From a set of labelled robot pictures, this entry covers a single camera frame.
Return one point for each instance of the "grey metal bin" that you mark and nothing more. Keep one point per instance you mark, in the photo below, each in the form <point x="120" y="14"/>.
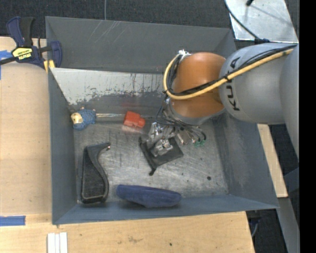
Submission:
<point x="137" y="43"/>

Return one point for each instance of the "red toy block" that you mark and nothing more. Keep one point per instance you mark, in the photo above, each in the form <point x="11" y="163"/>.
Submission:
<point x="133" y="119"/>

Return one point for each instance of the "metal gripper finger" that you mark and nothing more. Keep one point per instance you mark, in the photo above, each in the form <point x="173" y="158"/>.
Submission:
<point x="165" y="146"/>
<point x="153" y="133"/>

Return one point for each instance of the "black flat square plate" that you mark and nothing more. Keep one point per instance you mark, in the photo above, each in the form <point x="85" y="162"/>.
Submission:
<point x="158" y="160"/>

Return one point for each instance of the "dark blue cloth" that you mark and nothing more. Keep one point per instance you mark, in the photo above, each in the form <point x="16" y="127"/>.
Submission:
<point x="150" y="196"/>

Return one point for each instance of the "black curved brush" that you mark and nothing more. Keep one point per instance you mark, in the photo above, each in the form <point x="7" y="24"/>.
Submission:
<point x="93" y="178"/>

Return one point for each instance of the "blue toy animal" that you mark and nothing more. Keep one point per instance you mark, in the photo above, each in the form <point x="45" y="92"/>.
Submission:
<point x="85" y="117"/>

